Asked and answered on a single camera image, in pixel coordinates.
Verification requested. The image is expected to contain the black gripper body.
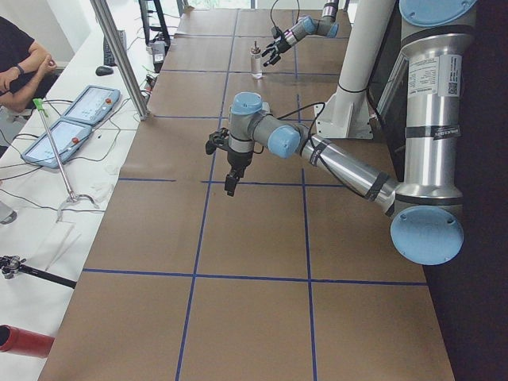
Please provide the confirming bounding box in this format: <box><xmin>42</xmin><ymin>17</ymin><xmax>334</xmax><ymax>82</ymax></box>
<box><xmin>227</xmin><ymin>150</ymin><xmax>253</xmax><ymax>175</ymax></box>
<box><xmin>271</xmin><ymin>28</ymin><xmax>296</xmax><ymax>54</ymax></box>

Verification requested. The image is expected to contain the clear glass sauce bottle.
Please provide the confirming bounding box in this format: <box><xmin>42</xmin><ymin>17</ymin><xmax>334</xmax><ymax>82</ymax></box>
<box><xmin>250</xmin><ymin>40</ymin><xmax>263</xmax><ymax>79</ymax></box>

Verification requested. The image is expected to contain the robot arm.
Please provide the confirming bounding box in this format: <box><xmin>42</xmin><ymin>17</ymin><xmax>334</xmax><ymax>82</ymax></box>
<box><xmin>206</xmin><ymin>1</ymin><xmax>477</xmax><ymax>265</ymax></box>
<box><xmin>261</xmin><ymin>0</ymin><xmax>339</xmax><ymax>67</ymax></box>

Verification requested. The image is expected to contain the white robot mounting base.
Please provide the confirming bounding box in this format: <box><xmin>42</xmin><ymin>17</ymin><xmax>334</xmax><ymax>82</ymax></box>
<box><xmin>316</xmin><ymin>0</ymin><xmax>395</xmax><ymax>140</ymax></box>

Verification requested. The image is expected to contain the brown paper table cover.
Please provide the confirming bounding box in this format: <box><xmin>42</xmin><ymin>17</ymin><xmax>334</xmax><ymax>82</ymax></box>
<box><xmin>40</xmin><ymin>10</ymin><xmax>453</xmax><ymax>380</ymax></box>

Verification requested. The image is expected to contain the upper blue teach pendant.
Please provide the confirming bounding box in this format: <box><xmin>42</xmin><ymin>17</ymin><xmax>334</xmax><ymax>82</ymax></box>
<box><xmin>62</xmin><ymin>85</ymin><xmax>121</xmax><ymax>126</ymax></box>

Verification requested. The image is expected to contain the blue teach pendant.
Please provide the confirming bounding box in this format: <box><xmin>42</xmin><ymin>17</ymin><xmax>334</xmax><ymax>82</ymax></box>
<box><xmin>62</xmin><ymin>85</ymin><xmax>121</xmax><ymax>126</ymax></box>
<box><xmin>21</xmin><ymin>119</ymin><xmax>92</xmax><ymax>169</ymax></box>

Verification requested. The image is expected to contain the black keyboard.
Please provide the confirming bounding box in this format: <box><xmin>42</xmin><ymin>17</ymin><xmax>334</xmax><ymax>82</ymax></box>
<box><xmin>103</xmin><ymin>29</ymin><xmax>127</xmax><ymax>67</ymax></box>

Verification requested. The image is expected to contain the black computer mouse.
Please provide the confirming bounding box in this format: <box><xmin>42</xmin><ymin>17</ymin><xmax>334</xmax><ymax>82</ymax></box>
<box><xmin>95</xmin><ymin>66</ymin><xmax>114</xmax><ymax>76</ymax></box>

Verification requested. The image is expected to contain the lower blue teach pendant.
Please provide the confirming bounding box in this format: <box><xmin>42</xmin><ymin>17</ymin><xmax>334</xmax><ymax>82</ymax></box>
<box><xmin>21</xmin><ymin>119</ymin><xmax>92</xmax><ymax>169</ymax></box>

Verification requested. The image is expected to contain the metal reacher grabber tool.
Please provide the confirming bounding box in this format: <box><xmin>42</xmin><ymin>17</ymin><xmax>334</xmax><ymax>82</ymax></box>
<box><xmin>33</xmin><ymin>98</ymin><xmax>99</xmax><ymax>222</ymax></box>

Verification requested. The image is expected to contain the person in black shirt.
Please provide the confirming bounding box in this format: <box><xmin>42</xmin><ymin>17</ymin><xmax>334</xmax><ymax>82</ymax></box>
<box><xmin>1</xmin><ymin>17</ymin><xmax>58</xmax><ymax>113</ymax></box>

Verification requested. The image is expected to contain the black tripod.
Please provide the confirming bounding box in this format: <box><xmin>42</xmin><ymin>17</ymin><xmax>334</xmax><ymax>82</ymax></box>
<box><xmin>1</xmin><ymin>256</ymin><xmax>77</xmax><ymax>289</ymax></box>

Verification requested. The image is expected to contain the red cylinder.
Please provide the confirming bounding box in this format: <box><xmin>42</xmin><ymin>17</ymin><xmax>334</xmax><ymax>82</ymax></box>
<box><xmin>1</xmin><ymin>325</ymin><xmax>55</xmax><ymax>358</ymax></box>

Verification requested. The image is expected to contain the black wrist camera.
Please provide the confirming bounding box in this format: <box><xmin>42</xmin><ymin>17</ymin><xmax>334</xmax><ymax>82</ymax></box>
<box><xmin>205</xmin><ymin>127</ymin><xmax>229</xmax><ymax>155</ymax></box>

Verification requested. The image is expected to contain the aluminium frame post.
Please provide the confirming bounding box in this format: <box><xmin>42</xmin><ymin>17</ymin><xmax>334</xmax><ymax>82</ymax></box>
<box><xmin>90</xmin><ymin>0</ymin><xmax>149</xmax><ymax>121</ymax></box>

